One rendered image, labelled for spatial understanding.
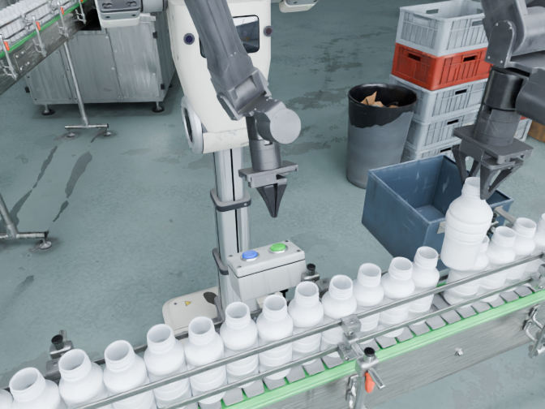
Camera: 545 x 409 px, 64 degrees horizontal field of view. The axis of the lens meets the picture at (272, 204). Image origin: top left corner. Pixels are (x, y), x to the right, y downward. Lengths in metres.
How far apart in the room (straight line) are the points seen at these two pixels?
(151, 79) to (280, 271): 3.59
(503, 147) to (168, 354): 0.58
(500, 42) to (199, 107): 0.70
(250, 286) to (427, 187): 1.01
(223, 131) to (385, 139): 1.91
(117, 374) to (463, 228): 0.58
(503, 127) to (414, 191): 0.98
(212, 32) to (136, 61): 3.59
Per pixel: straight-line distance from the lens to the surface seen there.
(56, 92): 4.59
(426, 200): 1.73
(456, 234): 0.80
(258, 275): 0.83
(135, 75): 4.32
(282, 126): 0.72
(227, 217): 1.33
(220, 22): 0.69
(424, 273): 0.84
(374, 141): 2.94
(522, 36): 0.66
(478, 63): 3.37
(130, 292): 2.44
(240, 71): 0.74
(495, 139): 0.72
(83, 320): 2.38
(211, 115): 1.12
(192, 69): 1.08
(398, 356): 0.90
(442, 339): 0.95
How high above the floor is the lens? 1.68
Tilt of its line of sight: 35 degrees down
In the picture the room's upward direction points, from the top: straight up
